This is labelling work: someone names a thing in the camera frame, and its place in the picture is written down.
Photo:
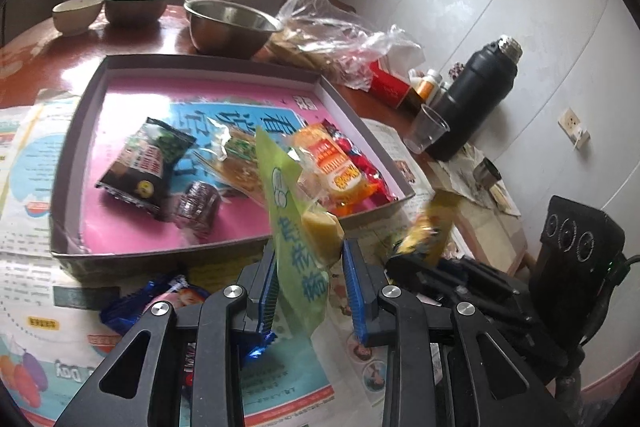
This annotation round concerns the orange corn snack packet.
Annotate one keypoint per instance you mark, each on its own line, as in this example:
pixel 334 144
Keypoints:
pixel 335 172

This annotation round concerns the black thermos flask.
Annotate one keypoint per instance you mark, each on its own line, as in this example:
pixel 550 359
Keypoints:
pixel 475 102

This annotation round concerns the colourful printed newspaper sheet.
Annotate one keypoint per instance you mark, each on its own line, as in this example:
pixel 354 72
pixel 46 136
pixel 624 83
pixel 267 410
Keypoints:
pixel 295 387
pixel 20 147

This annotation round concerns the steel bowl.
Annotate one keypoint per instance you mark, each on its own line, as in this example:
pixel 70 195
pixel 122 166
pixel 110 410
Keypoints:
pixel 135 7
pixel 225 29

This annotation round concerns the yellow snack packet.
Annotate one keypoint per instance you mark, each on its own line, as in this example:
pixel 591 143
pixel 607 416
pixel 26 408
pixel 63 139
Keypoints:
pixel 430 227

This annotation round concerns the clear plastic cup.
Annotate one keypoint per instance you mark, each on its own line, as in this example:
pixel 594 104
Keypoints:
pixel 425 129

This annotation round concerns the white wall socket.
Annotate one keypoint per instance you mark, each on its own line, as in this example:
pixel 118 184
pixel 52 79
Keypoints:
pixel 572 124

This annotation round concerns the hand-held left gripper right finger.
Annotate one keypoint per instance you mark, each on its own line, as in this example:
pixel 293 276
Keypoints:
pixel 355 297

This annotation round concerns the red carton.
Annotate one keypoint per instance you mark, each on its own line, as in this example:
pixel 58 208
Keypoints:
pixel 390 84

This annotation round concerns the small metal cup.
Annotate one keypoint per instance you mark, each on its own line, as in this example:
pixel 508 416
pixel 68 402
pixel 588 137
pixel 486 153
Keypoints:
pixel 487 172

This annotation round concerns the crumpled white paper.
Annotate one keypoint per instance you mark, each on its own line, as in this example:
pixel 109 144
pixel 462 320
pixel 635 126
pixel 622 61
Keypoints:
pixel 462 179

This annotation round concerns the light wooden stool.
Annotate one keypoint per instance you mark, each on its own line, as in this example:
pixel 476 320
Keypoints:
pixel 492 237

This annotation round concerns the grey cardboard box pink inside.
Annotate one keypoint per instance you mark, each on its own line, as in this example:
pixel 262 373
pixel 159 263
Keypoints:
pixel 130 107

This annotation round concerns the black green snack packet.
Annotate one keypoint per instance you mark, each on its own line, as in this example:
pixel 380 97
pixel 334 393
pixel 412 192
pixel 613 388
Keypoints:
pixel 142 162

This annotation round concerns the blue snack packet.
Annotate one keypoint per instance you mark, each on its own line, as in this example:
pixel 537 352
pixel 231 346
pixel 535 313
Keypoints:
pixel 165 302

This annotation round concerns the clear plastic bag with bread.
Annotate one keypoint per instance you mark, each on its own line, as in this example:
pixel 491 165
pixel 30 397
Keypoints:
pixel 320 42

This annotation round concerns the beige ceramic bowl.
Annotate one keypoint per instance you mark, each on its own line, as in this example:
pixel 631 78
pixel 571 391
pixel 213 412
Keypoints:
pixel 75 14

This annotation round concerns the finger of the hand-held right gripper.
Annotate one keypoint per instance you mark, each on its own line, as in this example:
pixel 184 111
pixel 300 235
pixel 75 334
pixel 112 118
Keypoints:
pixel 535 337
pixel 480 282

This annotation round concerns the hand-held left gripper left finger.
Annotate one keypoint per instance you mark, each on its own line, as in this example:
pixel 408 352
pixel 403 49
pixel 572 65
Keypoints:
pixel 265 294

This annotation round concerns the red snack packet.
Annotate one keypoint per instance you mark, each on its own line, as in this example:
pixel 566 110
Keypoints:
pixel 372 174

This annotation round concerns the light green cake packet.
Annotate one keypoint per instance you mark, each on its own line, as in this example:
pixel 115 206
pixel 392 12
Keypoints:
pixel 295 257

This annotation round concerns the orange medicine bottle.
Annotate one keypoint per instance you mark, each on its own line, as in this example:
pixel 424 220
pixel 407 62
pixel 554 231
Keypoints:
pixel 425 88

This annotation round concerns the dark purple snack packet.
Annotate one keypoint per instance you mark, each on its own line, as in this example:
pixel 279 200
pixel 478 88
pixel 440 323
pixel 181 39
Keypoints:
pixel 197 207

